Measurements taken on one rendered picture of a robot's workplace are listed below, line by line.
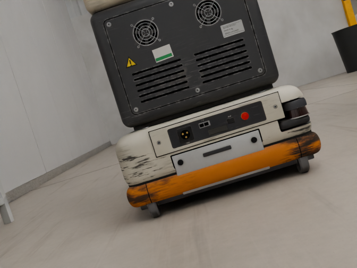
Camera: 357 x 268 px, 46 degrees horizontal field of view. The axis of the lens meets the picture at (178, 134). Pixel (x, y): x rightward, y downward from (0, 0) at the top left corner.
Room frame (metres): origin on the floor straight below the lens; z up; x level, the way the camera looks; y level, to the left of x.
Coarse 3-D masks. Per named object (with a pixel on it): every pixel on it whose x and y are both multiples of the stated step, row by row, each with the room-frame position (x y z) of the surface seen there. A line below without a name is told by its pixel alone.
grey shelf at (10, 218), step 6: (0, 180) 2.19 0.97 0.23; (0, 186) 2.17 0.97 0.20; (0, 192) 2.16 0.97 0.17; (0, 198) 2.16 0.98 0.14; (6, 198) 2.19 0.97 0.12; (0, 204) 2.11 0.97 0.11; (6, 204) 2.17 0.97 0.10; (0, 210) 2.16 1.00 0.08; (6, 210) 2.16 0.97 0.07; (6, 216) 2.16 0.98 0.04; (12, 216) 2.19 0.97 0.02; (6, 222) 2.16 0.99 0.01
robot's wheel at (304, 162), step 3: (306, 156) 1.27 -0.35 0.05; (297, 159) 1.28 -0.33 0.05; (300, 159) 1.27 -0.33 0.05; (303, 159) 1.26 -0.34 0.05; (306, 159) 1.26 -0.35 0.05; (300, 162) 1.26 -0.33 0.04; (303, 162) 1.26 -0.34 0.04; (306, 162) 1.26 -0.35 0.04; (300, 165) 1.27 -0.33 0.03; (303, 165) 1.26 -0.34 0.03; (306, 165) 1.26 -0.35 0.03; (297, 168) 1.31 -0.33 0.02; (300, 168) 1.27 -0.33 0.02; (303, 168) 1.27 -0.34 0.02; (306, 168) 1.27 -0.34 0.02; (309, 168) 1.28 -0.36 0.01; (300, 171) 1.29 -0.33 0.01; (303, 171) 1.28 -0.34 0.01; (306, 171) 1.28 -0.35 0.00
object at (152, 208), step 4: (148, 204) 1.29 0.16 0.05; (152, 204) 1.29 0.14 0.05; (156, 204) 1.30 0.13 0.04; (148, 208) 1.29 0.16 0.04; (152, 208) 1.29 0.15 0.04; (156, 208) 1.29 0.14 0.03; (152, 212) 1.29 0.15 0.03; (156, 212) 1.29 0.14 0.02; (160, 212) 1.33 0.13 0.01; (152, 216) 1.30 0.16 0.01; (156, 216) 1.31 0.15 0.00
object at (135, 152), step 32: (256, 96) 1.29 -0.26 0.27; (288, 96) 1.26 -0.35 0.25; (256, 128) 1.27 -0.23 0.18; (288, 128) 1.30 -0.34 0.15; (128, 160) 1.29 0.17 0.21; (160, 160) 1.28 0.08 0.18; (192, 160) 1.28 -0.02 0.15; (224, 160) 1.27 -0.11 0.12; (256, 160) 1.26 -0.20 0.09; (288, 160) 1.26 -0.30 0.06; (128, 192) 1.30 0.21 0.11; (160, 192) 1.28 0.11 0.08; (192, 192) 1.30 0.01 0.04
